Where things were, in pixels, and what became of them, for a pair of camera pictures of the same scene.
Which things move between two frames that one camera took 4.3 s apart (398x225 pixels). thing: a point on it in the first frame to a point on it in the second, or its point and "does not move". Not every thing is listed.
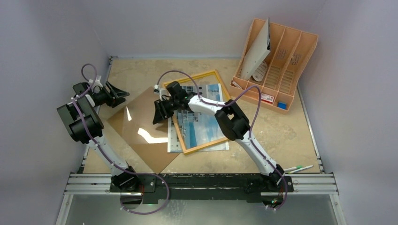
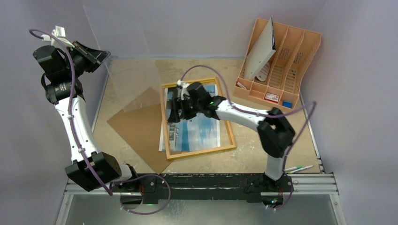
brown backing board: x=134 y=121 does not move
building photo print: x=195 y=130 does not move
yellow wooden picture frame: x=206 y=145 to x=169 y=156
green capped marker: x=297 y=167 does not move
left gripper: x=118 y=93 to x=94 y=57
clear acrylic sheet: x=139 y=131 to x=129 y=63
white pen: x=301 y=168 does not move
